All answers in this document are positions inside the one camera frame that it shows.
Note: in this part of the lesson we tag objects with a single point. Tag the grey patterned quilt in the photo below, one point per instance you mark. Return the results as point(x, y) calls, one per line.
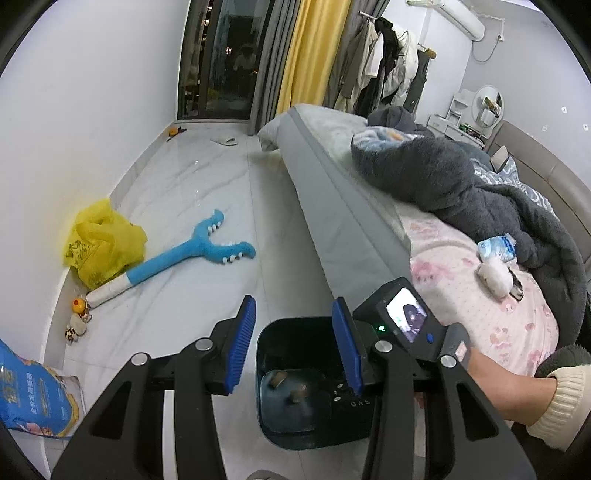
point(517, 177)

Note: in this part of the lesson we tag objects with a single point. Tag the round vanity mirror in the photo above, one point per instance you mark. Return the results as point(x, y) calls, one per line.
point(485, 104)

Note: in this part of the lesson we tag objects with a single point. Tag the yellow curtain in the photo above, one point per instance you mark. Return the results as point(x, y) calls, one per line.
point(314, 46)

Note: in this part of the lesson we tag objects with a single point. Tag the bed with grey cover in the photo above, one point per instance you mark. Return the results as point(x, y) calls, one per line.
point(332, 194)

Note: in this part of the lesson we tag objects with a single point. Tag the black hanging garment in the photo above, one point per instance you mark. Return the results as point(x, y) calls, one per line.
point(390, 41)

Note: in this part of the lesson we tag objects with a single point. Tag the crumpled blue white wrapper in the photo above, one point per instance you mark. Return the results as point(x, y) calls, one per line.
point(496, 249)

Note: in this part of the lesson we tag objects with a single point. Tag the dark glass balcony door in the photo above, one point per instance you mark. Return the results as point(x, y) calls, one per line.
point(217, 60)

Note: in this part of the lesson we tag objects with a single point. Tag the padded bed headboard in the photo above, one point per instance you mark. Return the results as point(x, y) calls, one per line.
point(549, 175)

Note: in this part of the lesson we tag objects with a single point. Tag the small black object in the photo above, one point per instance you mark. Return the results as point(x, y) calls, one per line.
point(515, 286)

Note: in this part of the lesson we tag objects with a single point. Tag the long blue white plush toy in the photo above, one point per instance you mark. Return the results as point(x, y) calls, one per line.
point(175, 258)

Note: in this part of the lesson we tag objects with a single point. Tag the orange floor toy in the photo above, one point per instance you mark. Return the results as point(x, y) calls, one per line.
point(174, 132)

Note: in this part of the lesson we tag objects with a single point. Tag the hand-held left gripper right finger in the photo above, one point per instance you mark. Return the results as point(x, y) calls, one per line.
point(347, 350)

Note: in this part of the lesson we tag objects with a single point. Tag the yellow plastic bag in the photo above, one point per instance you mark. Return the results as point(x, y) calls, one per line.
point(101, 240)

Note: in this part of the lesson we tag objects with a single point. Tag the clothes rack rail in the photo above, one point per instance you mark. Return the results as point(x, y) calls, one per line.
point(367, 16)

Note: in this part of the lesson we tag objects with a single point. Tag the dark grey fleece blanket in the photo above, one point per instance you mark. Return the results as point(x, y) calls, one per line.
point(438, 175)

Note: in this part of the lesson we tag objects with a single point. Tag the blue white patterned blanket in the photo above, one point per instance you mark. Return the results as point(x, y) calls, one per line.
point(378, 136)

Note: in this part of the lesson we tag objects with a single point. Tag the dark grey hanging pants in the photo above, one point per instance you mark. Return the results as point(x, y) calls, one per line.
point(419, 83)

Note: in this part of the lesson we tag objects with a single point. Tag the crumpled white tissue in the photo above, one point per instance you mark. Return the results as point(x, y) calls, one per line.
point(494, 276)

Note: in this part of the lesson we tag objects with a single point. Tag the grey green hanging coat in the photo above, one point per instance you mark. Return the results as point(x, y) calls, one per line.
point(355, 64)

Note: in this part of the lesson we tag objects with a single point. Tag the pink floral bedsheet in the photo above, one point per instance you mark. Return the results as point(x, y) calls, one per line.
point(452, 295)

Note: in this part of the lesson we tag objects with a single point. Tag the dark teal trash bin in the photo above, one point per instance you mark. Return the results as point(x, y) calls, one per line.
point(277, 337)

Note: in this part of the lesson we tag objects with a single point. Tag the small orange ball toy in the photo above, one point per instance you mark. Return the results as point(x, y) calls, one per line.
point(79, 304)

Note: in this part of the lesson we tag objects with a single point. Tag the white air conditioner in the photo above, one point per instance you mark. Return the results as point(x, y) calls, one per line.
point(457, 16)

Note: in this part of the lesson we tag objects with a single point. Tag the white hanging jacket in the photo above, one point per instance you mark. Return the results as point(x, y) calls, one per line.
point(401, 74)

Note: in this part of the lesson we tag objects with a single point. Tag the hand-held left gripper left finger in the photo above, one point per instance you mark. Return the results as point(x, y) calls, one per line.
point(240, 344)

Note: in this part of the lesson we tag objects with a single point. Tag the person's right forearm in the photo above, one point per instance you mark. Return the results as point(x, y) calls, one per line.
point(498, 392)

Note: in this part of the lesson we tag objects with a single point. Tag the blue pet food bag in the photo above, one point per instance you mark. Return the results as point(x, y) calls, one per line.
point(32, 392)

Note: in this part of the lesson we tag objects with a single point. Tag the grey slipper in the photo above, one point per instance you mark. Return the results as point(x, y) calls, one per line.
point(225, 141)

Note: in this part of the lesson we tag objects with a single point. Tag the white dresser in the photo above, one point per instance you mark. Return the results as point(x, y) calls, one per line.
point(448, 124)

